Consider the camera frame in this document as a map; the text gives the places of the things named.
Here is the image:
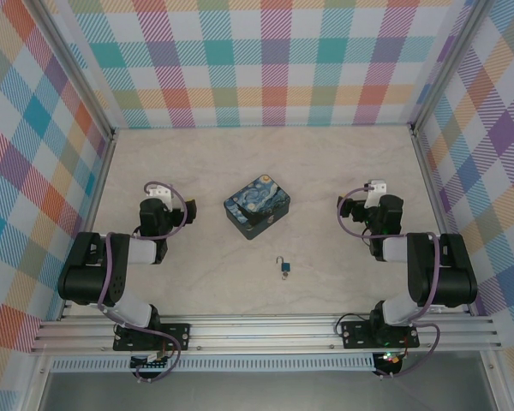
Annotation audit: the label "starry night print tin box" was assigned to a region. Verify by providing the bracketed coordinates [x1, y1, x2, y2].
[223, 173, 293, 241]

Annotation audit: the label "circuit board with lit leds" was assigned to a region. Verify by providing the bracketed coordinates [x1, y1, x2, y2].
[376, 350, 402, 367]

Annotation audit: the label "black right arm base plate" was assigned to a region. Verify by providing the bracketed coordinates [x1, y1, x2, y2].
[340, 319, 421, 350]

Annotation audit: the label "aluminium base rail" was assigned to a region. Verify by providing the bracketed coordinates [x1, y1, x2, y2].
[32, 314, 500, 354]

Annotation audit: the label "small black circuit board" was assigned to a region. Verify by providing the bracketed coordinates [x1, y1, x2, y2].
[130, 353, 172, 372]

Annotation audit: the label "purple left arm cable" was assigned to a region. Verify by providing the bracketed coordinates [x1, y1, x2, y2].
[97, 182, 188, 383]

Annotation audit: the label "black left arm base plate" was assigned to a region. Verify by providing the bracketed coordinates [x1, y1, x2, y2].
[113, 323, 193, 352]

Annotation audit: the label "aluminium frame post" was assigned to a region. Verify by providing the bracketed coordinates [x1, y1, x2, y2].
[409, 0, 476, 136]
[36, 0, 117, 140]

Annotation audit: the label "white slotted cable duct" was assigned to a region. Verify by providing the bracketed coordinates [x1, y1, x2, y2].
[51, 353, 376, 373]

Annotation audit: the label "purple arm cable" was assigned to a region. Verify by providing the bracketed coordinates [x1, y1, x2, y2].
[336, 184, 442, 381]
[97, 182, 188, 383]

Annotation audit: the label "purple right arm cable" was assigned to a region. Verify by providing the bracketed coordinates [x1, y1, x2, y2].
[336, 184, 442, 381]

